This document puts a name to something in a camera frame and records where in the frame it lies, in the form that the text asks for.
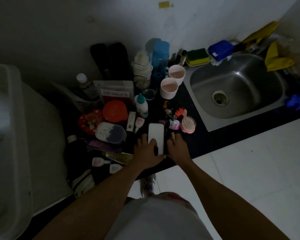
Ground person's left hand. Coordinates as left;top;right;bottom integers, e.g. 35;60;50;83
133;133;167;170

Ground person's right hand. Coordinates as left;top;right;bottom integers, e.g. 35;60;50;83
166;132;193;168

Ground phone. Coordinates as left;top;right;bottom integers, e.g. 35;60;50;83
147;123;165;156

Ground gold foil packet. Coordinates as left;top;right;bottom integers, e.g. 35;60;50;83
102;151;133;165

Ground pink hairbrush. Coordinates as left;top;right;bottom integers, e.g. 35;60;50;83
180;115;197;134

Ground pink white small bottle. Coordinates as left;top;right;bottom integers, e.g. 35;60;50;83
134;117;145;134
92;157;111;167

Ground orange hair clip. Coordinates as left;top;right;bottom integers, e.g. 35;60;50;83
175;107;188;119

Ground clear cotton swab box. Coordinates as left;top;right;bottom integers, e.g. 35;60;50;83
95;121;127;145

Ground purple packet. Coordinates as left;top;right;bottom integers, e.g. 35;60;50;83
87;139;123;154

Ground white lotion bottle teal cap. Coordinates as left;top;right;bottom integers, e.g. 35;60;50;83
134;93;149;119

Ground orange red round jar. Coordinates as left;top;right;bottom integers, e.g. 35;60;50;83
102;100;129;123

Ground small glass bowl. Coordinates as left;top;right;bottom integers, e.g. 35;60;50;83
142;88;157;101

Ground white cup pink inside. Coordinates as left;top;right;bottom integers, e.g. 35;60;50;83
159;77;179;100
168;65;186;86

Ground red heart shaped tin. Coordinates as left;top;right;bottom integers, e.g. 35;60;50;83
78;109;104;135

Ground cream umbrella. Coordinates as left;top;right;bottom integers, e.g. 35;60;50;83
70;169;96;198

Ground zip pouch red label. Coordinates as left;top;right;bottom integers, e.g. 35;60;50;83
93;80;135;108

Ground cream plush covered bottle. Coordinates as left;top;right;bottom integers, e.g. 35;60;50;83
131;51;153;89

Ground clear bottle white cap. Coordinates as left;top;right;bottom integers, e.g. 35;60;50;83
76;73;100;102

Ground blue plastic bottle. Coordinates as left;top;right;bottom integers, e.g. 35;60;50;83
150;40;170;84

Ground white plastic storage bin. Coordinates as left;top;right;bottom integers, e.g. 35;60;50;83
0;63;74;240

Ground person's right forearm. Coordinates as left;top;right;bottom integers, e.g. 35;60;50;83
179;158;283;240

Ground person's left forearm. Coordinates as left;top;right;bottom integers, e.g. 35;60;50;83
34;160;150;240

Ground person's left shoe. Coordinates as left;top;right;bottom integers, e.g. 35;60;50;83
141;175;157;198

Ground person's grey shirt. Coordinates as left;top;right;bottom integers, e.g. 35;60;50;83
105;197;213;240

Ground black table countertop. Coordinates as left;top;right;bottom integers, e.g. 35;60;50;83
31;51;300;218

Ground steel sink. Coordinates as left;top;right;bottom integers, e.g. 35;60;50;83
184;53;290;133

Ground white rag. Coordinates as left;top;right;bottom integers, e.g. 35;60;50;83
210;56;232;67

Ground yellow green sponge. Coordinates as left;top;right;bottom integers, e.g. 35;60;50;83
186;48;211;67

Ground blue scouring pad pack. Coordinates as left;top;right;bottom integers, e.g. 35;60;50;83
207;40;234;60

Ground yellow rubber gloves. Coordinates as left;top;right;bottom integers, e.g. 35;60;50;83
241;20;297;72

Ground metal faucet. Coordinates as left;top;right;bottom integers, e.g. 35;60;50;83
247;37;279;55

